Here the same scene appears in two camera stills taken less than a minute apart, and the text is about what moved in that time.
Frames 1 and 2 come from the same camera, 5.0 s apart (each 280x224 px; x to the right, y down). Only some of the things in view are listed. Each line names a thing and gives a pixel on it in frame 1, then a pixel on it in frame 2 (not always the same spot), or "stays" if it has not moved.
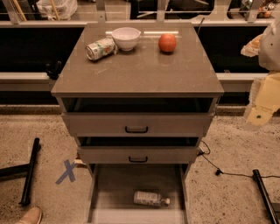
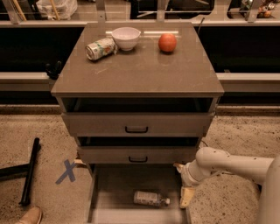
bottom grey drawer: [112, 185] stays
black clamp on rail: [53, 72] stays
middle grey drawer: [138, 150] stays
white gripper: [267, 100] to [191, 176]
